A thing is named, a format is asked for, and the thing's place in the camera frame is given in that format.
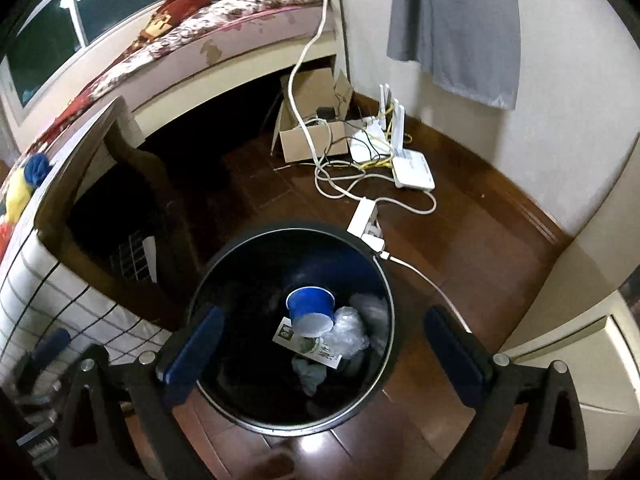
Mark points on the open cardboard box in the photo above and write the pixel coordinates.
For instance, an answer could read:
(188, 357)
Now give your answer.
(310, 142)

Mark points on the black power adapter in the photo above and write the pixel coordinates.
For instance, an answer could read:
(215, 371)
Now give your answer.
(326, 112)

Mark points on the white router with antennas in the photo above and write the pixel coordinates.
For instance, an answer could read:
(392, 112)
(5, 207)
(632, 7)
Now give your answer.
(412, 167)

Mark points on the black round bin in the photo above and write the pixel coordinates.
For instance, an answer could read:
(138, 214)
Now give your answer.
(240, 270)

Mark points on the blue paper cup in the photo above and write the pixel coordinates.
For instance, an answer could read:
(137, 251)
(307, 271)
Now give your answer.
(307, 305)

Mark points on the cream cabinet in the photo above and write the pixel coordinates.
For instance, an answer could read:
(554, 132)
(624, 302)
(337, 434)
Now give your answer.
(575, 355)

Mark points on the printed paper wrapper in bin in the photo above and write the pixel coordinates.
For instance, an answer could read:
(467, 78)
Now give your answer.
(287, 335)

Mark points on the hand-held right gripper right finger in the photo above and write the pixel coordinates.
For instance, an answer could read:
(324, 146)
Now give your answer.
(452, 355)

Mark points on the grey crumpled tissue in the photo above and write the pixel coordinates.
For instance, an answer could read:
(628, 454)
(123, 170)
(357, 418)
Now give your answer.
(310, 372)

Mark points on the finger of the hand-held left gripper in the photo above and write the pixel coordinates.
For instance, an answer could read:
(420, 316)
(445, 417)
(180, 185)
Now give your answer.
(51, 347)

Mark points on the window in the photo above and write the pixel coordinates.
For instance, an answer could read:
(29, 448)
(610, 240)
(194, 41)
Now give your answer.
(45, 35)

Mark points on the clear crumpled plastic wrap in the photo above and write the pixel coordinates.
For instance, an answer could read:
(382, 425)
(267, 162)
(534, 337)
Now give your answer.
(350, 332)

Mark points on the dark wooden chair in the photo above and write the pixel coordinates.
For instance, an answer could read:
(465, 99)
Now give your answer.
(150, 175)

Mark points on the white power strip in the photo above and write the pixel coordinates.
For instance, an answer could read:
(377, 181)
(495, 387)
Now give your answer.
(362, 217)

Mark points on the flat white network device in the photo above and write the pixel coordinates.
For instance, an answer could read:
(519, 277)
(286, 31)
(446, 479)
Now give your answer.
(361, 147)

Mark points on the blue and yellow cloth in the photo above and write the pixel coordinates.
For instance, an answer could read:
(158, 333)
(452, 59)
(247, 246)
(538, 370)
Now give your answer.
(25, 185)

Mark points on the grey hanging cloth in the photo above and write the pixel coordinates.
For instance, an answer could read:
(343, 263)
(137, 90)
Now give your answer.
(450, 25)

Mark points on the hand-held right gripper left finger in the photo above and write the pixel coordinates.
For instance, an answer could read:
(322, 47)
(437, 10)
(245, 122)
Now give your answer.
(195, 355)

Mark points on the red printed blanket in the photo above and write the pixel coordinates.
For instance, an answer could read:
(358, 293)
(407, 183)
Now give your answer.
(182, 7)

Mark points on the floral bed sheet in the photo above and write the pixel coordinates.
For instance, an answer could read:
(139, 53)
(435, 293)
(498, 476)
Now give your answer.
(240, 15)

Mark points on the black grid white tablecloth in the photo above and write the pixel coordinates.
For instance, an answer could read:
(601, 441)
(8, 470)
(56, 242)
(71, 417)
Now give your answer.
(30, 290)

